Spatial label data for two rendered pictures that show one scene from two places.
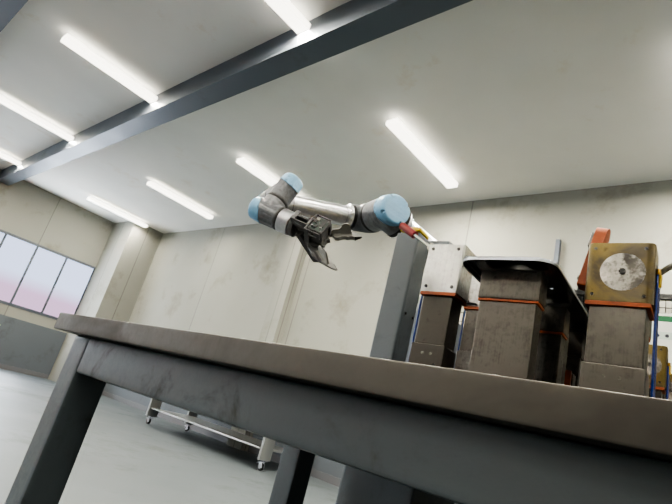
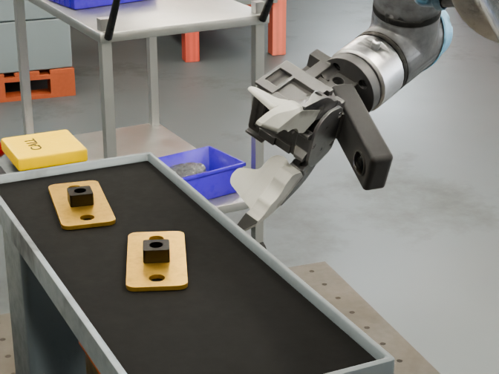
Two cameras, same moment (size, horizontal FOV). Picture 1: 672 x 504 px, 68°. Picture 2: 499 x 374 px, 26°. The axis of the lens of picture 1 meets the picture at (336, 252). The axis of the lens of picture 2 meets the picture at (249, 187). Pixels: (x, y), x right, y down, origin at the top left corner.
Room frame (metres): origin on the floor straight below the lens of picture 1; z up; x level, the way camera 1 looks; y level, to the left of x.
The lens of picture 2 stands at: (1.79, -0.92, 1.46)
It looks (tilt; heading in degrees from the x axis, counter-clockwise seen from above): 21 degrees down; 115
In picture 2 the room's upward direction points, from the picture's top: straight up
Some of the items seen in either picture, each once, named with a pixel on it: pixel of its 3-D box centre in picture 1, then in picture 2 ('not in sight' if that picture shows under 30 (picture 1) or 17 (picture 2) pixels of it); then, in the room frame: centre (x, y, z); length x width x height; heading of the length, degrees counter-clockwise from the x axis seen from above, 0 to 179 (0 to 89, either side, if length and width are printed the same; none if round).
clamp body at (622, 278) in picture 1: (626, 344); not in sight; (0.84, -0.54, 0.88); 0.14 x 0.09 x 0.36; 50
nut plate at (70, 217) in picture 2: not in sight; (80, 198); (1.37, -0.30, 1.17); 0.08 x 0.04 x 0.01; 131
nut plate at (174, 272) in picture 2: not in sight; (156, 253); (1.47, -0.37, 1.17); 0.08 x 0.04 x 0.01; 119
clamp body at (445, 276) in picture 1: (432, 324); not in sight; (1.09, -0.25, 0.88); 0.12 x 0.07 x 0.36; 50
